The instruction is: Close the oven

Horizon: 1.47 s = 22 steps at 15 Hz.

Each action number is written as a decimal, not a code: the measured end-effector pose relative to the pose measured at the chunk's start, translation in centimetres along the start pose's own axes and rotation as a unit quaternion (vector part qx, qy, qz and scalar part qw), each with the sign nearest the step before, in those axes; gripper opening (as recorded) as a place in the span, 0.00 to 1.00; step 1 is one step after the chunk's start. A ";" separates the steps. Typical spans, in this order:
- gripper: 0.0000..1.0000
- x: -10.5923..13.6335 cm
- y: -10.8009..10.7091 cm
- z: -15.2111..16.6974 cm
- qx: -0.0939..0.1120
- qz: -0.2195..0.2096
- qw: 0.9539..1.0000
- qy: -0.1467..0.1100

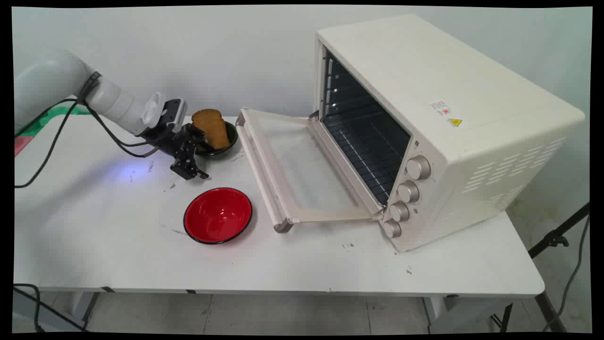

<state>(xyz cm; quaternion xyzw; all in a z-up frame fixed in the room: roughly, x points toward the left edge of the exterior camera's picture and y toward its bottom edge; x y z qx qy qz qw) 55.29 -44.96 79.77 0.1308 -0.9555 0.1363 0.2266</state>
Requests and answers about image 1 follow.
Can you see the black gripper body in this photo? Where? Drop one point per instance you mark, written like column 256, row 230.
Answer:
column 165, row 138

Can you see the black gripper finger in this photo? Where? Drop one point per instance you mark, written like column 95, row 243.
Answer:
column 186, row 163
column 196, row 134

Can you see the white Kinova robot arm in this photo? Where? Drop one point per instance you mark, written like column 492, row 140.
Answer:
column 56, row 82

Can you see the brown toast bread slice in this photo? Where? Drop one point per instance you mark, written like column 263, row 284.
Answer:
column 212, row 127

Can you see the dark green bowl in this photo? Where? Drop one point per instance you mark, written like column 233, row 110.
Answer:
column 232, row 137

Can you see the red bowl with black rim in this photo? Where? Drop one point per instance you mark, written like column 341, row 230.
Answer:
column 217, row 216

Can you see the glass oven door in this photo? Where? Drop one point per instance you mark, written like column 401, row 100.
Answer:
column 292, row 165

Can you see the green tape strip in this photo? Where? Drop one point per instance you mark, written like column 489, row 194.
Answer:
column 47, row 115

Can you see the red tape patch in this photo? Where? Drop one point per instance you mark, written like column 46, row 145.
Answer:
column 22, row 144

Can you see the white table leg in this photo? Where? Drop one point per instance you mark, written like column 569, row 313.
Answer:
column 84, row 307

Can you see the silver oven knob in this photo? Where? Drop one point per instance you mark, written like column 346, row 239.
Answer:
column 399, row 211
column 391, row 228
column 408, row 191
column 418, row 167

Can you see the white label sticker with red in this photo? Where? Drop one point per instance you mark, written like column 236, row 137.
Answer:
column 440, row 107

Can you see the cream toaster oven body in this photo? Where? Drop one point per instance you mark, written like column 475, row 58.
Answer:
column 448, row 118

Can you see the yellow warning sticker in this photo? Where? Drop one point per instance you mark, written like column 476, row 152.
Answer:
column 455, row 122

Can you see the black tripod stand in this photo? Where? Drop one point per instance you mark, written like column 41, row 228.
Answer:
column 549, row 241

